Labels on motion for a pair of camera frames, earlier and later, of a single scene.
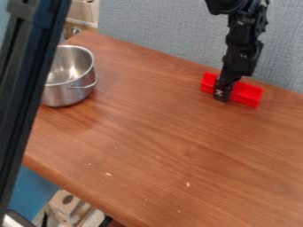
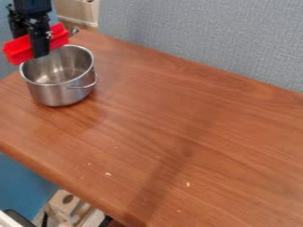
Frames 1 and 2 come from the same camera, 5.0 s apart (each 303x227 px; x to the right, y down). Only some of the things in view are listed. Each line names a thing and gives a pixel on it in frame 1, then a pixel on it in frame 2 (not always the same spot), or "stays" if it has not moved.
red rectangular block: (244, 93) to (17, 47)
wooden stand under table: (67, 211) stays
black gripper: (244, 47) to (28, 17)
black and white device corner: (11, 219) stays
